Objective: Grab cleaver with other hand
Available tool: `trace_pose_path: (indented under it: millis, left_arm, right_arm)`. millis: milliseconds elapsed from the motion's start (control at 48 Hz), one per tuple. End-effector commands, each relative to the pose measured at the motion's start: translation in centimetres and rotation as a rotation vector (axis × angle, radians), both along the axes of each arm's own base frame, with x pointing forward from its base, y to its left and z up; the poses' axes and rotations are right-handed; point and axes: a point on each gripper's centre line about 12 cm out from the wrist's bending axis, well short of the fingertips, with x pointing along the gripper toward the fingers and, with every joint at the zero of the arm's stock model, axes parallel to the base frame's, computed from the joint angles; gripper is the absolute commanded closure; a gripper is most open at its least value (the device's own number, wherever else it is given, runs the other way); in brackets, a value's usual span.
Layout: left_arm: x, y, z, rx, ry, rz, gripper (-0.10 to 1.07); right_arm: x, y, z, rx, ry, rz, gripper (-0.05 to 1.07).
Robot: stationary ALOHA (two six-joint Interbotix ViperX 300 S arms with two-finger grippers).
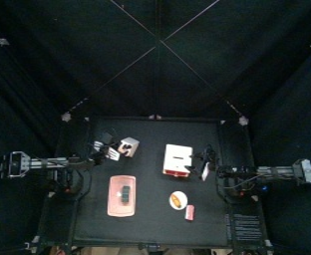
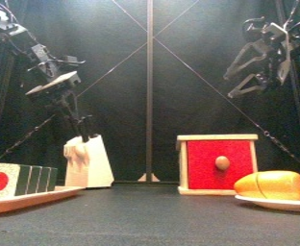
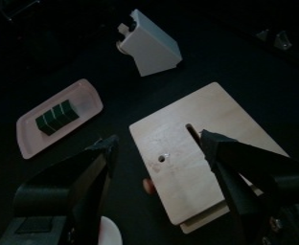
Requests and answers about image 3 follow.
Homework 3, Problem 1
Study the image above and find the white oval plate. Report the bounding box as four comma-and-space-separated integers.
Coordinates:
98, 215, 125, 245

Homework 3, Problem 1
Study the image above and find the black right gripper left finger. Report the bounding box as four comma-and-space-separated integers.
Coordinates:
14, 134, 121, 245

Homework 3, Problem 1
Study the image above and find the dark green sliced toy block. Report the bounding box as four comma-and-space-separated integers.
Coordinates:
35, 99, 80, 137

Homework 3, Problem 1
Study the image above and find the large silver corner bracket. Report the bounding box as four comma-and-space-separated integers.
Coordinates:
273, 30, 293, 52

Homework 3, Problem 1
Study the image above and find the small silver corner bracket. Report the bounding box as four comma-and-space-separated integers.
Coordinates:
256, 29, 272, 42

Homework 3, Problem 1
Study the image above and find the pink rectangular tray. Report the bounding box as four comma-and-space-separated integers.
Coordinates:
15, 78, 105, 160

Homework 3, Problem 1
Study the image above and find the grey white knife block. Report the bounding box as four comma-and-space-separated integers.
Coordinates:
115, 9, 185, 78

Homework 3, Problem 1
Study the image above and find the white paper sheet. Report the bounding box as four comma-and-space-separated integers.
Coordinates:
129, 81, 290, 234

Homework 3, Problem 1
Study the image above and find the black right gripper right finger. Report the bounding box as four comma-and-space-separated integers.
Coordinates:
200, 128, 299, 245

